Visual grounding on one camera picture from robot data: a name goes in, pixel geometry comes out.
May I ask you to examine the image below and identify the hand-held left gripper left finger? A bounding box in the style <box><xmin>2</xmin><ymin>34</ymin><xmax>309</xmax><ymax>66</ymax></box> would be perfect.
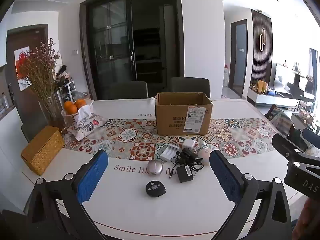
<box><xmin>26</xmin><ymin>149</ymin><xmax>109</xmax><ymax>240</ymax></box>

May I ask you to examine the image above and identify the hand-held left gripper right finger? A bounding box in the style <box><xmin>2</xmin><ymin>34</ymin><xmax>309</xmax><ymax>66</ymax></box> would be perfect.
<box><xmin>209</xmin><ymin>149</ymin><xmax>293</xmax><ymax>240</ymax></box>

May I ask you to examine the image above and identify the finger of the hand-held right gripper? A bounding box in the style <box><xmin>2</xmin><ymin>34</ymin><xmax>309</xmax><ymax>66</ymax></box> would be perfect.
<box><xmin>301</xmin><ymin>128</ymin><xmax>320</xmax><ymax>143</ymax></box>
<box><xmin>272</xmin><ymin>133</ymin><xmax>320</xmax><ymax>171</ymax></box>

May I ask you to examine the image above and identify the pink round gadget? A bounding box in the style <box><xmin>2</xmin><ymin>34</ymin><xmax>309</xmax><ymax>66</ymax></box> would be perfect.
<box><xmin>197</xmin><ymin>148</ymin><xmax>213</xmax><ymax>166</ymax></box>

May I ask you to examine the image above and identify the black power adapter with cable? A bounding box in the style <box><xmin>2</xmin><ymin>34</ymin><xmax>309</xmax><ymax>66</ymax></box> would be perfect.
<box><xmin>172</xmin><ymin>147</ymin><xmax>204</xmax><ymax>172</ymax></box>
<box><xmin>168</xmin><ymin>164</ymin><xmax>195</xmax><ymax>183</ymax></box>

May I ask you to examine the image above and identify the white plug adapter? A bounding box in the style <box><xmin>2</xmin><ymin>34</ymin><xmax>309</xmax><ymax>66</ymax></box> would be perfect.
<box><xmin>182</xmin><ymin>139</ymin><xmax>199</xmax><ymax>151</ymax></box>

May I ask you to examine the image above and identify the white battery charger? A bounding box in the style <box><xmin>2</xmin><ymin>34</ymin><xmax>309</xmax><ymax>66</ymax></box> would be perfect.
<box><xmin>160</xmin><ymin>144</ymin><xmax>185</xmax><ymax>163</ymax></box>

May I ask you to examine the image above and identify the silver round case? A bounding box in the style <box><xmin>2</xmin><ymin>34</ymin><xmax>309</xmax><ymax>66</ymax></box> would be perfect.
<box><xmin>147</xmin><ymin>159</ymin><xmax>164</xmax><ymax>174</ymax></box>

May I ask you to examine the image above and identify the black round device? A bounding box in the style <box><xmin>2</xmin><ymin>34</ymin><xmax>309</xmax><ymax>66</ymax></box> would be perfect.
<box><xmin>146</xmin><ymin>180</ymin><xmax>166</xmax><ymax>196</ymax></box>

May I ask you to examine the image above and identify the brown cardboard box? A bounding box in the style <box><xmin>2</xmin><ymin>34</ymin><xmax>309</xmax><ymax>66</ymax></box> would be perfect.
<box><xmin>155</xmin><ymin>92</ymin><xmax>214</xmax><ymax>136</ymax></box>

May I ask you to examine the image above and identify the person's right forearm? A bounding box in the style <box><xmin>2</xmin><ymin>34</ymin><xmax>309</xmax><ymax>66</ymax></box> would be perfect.
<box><xmin>291</xmin><ymin>197</ymin><xmax>320</xmax><ymax>240</ymax></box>

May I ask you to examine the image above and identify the chair with patterned cloth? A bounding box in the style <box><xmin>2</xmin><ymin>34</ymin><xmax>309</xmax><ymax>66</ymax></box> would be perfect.
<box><xmin>264</xmin><ymin>104</ymin><xmax>296</xmax><ymax>138</ymax></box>

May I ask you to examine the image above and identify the white television cabinet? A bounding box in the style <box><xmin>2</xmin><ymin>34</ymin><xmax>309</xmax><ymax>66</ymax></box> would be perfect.
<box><xmin>247</xmin><ymin>87</ymin><xmax>316</xmax><ymax>108</ymax></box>

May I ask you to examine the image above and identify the patterned fabric tissue pouch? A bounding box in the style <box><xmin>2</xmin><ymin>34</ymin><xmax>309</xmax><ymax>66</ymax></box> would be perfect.
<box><xmin>67</xmin><ymin>105</ymin><xmax>108</xmax><ymax>141</ymax></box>

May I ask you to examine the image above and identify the yellow woven box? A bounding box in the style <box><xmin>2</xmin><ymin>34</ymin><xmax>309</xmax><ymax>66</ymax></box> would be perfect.
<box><xmin>21</xmin><ymin>126</ymin><xmax>65</xmax><ymax>176</ymax></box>

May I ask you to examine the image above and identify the colourful tile-patterned table runner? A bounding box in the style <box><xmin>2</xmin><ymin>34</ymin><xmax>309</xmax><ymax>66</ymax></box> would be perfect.
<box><xmin>62</xmin><ymin>117</ymin><xmax>281</xmax><ymax>161</ymax></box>

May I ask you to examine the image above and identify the white fruit basket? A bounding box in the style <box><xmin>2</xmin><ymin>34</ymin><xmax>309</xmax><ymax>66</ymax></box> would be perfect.
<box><xmin>61</xmin><ymin>99</ymin><xmax>94</xmax><ymax>126</ymax></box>

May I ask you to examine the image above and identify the white shoe rack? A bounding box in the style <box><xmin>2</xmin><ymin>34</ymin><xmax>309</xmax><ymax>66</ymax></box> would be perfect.
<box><xmin>57</xmin><ymin>79</ymin><xmax>76</xmax><ymax>101</ymax></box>

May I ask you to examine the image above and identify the dark framed interior door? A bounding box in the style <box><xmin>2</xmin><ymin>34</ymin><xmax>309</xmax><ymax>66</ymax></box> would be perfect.
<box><xmin>230</xmin><ymin>19</ymin><xmax>248</xmax><ymax>98</ymax></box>

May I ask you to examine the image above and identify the glass vase with dried flowers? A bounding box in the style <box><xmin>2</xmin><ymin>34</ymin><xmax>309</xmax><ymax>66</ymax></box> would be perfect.
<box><xmin>19</xmin><ymin>38</ymin><xmax>66</xmax><ymax>130</ymax></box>

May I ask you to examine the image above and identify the brown entrance door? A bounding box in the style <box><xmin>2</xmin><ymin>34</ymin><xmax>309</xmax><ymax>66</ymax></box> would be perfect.
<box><xmin>5</xmin><ymin>24</ymin><xmax>60</xmax><ymax>130</ymax></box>

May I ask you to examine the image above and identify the red and white door poster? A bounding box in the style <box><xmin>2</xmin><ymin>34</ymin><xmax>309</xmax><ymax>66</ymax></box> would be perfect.
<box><xmin>14</xmin><ymin>47</ymin><xmax>33</xmax><ymax>92</ymax></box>

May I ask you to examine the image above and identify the dark glass sliding door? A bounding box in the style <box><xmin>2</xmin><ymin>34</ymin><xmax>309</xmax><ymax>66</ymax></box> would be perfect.
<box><xmin>79</xmin><ymin>0</ymin><xmax>185</xmax><ymax>101</ymax></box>

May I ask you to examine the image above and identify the dark slatted wall panel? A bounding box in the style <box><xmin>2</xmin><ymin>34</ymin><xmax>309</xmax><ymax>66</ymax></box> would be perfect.
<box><xmin>251</xmin><ymin>9</ymin><xmax>273</xmax><ymax>87</ymax></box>

